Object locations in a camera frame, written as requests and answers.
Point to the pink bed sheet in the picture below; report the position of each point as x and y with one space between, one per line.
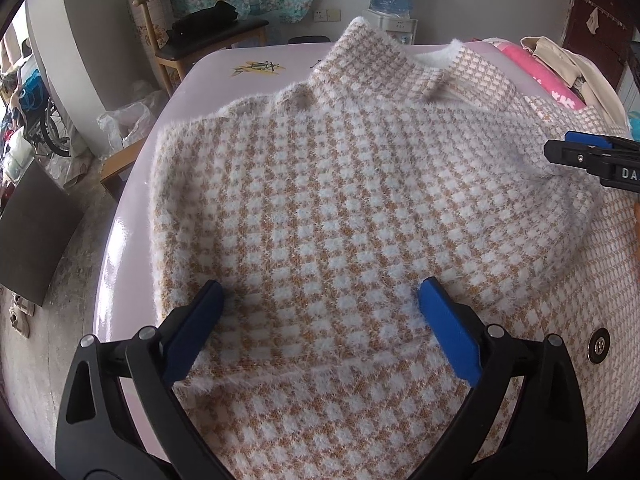
150 239

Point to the black cloth on chair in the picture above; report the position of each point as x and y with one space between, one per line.
202 23

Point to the dark red wooden door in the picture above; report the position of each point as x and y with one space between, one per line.
601 31

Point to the pink floral blanket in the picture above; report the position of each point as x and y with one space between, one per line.
545 77

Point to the wall power socket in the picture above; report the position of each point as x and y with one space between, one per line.
327 15

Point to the brown white houndstooth coat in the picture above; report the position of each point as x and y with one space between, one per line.
360 239

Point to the beige garment pile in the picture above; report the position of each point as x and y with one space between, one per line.
580 73

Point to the teal cloth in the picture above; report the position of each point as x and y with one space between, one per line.
635 131

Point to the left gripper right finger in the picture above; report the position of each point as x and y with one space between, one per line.
523 417

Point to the pair of slippers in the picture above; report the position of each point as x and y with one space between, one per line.
21 311

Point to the clear plastic bag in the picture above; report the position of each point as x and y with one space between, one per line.
134 121

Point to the white water dispenser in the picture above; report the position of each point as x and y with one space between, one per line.
401 29

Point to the wooden chair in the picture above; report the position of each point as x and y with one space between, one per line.
181 57

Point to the small wooden stool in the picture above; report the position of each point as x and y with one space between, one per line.
116 169

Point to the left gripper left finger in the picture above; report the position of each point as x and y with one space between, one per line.
96 437

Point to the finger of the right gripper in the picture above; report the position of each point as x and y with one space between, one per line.
613 159

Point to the dark grey cabinet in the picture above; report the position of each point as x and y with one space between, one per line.
39 220

